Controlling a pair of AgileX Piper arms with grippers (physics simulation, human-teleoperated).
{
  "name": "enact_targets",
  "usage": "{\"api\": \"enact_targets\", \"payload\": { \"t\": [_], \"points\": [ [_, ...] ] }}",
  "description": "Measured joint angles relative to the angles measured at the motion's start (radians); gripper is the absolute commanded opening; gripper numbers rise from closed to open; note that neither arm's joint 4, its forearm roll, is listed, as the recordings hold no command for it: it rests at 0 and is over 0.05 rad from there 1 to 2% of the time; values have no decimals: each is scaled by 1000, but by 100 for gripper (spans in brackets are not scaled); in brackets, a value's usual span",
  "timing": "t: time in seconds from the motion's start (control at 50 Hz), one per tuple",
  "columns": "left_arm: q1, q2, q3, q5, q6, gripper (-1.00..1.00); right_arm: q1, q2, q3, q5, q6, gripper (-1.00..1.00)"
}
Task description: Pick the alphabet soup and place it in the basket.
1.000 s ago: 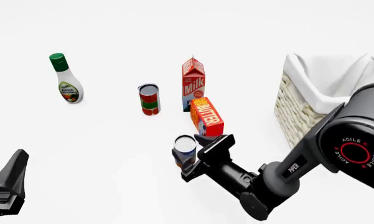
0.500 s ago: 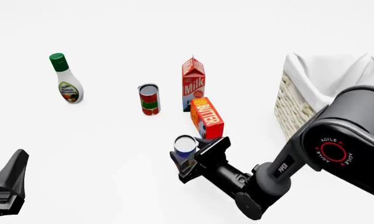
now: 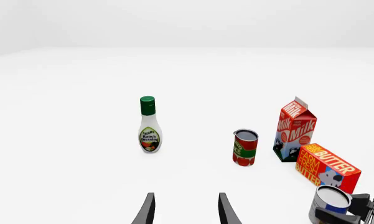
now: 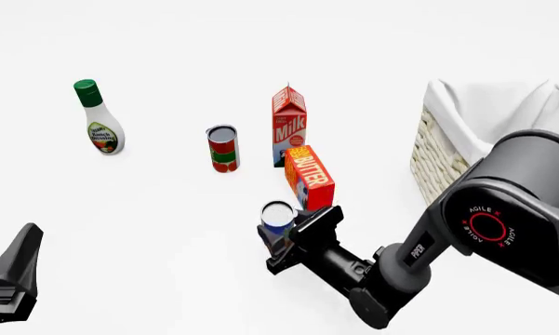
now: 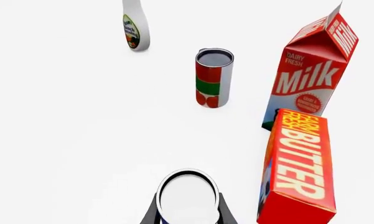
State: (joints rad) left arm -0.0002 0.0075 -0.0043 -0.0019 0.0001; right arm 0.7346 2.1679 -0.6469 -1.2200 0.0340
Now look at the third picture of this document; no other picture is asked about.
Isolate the tomato sauce can red label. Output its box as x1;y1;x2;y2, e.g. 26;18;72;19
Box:
231;128;259;167

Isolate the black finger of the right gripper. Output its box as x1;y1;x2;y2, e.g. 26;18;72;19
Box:
347;192;372;215
314;207;362;224

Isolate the red white milk carton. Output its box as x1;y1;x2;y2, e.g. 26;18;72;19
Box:
272;95;318;163

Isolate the ranch dressing bottle green cap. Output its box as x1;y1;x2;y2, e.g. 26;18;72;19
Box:
138;95;163;154

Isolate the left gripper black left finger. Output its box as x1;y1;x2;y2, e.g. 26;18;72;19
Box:
131;192;156;224

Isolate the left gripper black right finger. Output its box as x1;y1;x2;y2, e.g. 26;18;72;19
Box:
218;192;243;224

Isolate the red orange butter box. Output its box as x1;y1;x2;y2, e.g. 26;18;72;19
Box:
294;142;362;195

